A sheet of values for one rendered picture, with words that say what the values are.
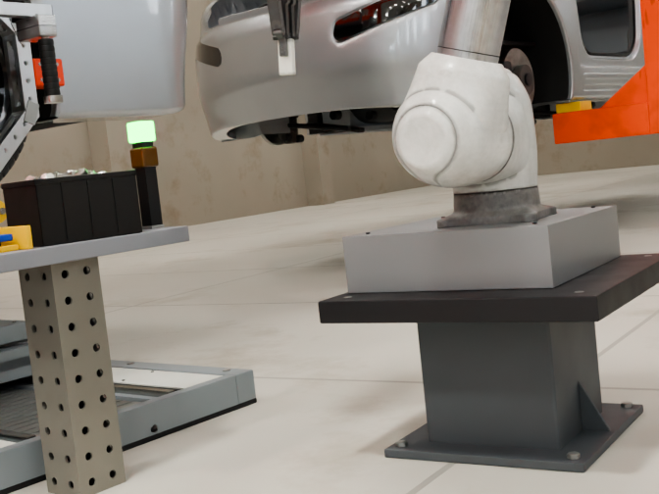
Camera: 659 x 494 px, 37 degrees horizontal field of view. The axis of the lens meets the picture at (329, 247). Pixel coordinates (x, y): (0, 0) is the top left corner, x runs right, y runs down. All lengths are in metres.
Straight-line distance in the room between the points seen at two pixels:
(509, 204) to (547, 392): 0.33
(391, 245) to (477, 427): 0.36
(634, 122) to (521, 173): 3.46
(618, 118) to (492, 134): 3.67
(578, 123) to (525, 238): 3.71
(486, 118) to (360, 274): 0.40
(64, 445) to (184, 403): 0.43
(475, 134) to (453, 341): 0.41
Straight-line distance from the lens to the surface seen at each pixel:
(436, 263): 1.71
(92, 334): 1.82
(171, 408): 2.17
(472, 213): 1.76
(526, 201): 1.77
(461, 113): 1.53
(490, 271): 1.67
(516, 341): 1.72
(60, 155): 10.54
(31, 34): 2.42
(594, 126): 5.30
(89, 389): 1.82
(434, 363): 1.79
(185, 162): 11.95
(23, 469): 1.97
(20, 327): 2.62
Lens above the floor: 0.54
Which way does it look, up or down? 5 degrees down
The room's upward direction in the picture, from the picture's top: 6 degrees counter-clockwise
